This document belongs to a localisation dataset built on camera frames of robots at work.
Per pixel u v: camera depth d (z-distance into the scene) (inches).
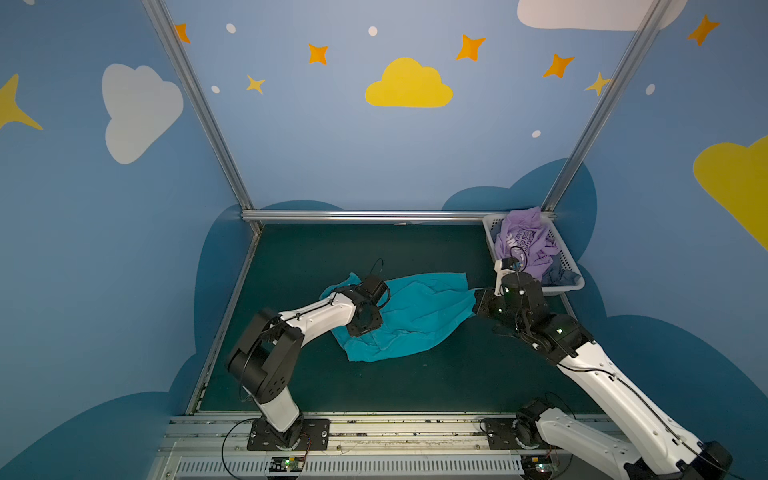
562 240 41.3
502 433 29.5
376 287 29.0
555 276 39.9
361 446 28.9
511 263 25.6
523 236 40.3
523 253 38.4
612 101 33.1
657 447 15.5
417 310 37.9
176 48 29.0
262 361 17.9
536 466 28.1
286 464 27.9
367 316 28.9
